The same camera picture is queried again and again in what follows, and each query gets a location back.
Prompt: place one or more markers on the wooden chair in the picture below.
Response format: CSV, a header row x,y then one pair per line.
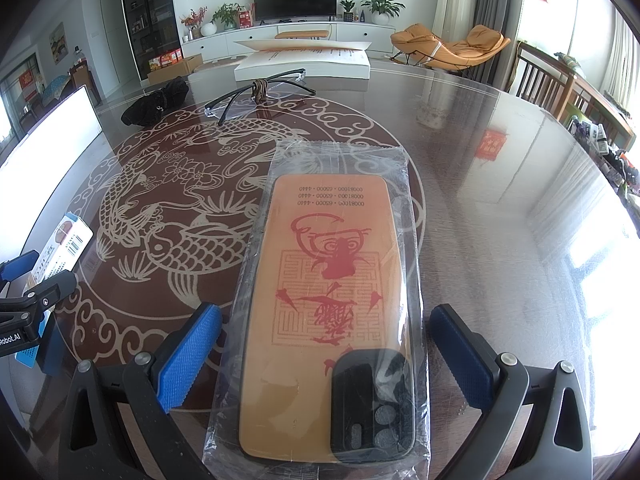
x,y
540,80

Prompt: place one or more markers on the plain white curtain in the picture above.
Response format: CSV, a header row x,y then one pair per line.
x,y
617,55

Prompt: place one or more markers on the orange lounge chair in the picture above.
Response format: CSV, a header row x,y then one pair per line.
x,y
450,45

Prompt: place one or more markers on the red flower vase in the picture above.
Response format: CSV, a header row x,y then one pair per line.
x,y
192,22

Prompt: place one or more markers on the clutter of small bottles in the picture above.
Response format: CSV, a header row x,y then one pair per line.
x,y
610,152

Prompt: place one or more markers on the white flat gift box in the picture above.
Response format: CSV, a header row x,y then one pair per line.
x,y
300,60

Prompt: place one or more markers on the framed wall picture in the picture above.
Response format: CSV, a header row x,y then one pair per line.
x,y
58,42

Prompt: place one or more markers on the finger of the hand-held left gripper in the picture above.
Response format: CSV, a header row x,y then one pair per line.
x,y
50,287
20,266

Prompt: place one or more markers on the phone case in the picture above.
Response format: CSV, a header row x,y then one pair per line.
x,y
320,285

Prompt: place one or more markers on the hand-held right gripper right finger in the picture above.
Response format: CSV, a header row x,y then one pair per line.
x,y
462,360

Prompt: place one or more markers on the red gift box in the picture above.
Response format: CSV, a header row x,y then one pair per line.
x,y
245,18

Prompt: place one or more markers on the round white vase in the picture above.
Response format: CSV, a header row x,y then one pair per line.
x,y
208,29

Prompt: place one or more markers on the grey curtain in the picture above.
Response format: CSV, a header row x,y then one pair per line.
x,y
497,0

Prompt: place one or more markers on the large plant white pot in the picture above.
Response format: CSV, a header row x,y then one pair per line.
x,y
382,7

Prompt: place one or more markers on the small potted plant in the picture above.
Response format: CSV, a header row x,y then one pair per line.
x,y
347,10

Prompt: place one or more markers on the white board panel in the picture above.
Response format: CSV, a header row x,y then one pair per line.
x,y
45,160

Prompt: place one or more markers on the orange cushion stool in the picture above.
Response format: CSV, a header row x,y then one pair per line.
x,y
302,34

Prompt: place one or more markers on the clear black eyeglasses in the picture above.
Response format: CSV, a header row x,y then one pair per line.
x,y
235,97

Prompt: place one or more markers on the black cloth pouch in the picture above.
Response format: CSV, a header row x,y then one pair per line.
x,y
155,102

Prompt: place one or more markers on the bushy green potted plant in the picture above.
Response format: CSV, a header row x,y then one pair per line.
x,y
227,16

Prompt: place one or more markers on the dark display cabinet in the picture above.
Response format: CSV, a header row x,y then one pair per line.
x,y
150,15

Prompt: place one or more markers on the white television cabinet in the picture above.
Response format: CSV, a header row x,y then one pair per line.
x,y
220,45

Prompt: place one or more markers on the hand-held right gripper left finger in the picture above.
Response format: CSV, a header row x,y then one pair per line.
x,y
189,360

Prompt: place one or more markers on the cardboard box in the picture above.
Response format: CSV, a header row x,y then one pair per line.
x,y
175,67

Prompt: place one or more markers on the black television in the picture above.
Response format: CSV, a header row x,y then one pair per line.
x,y
295,0

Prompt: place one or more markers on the white curtain patterned top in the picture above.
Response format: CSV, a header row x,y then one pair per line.
x,y
455,0

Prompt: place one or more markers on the white blue medicine box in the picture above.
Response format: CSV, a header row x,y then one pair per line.
x,y
67,245

